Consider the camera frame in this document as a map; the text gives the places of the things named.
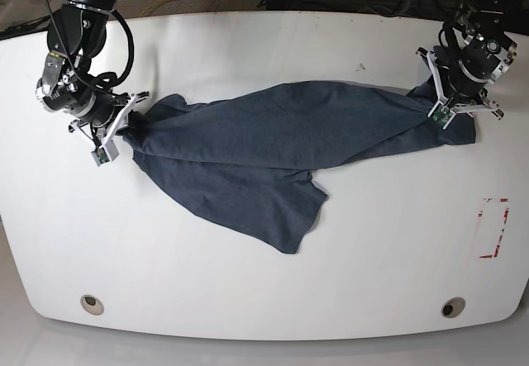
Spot red tape rectangle marking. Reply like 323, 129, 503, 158
474, 197, 510, 259

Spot black robot arm image-left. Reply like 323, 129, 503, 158
36, 0, 149, 149

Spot dark blue T-shirt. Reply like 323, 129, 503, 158
122, 81, 476, 254

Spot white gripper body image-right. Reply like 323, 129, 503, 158
416, 47, 504, 119

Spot table cable grommet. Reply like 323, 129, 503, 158
441, 297, 466, 319
80, 295, 104, 316

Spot left table cable grommet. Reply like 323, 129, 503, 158
80, 295, 104, 316

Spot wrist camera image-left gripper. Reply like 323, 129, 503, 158
91, 143, 119, 167

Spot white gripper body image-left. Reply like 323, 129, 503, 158
68, 92, 150, 148

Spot right table cable grommet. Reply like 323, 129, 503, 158
441, 297, 466, 319

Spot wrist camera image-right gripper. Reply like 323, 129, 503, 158
428, 102, 455, 130

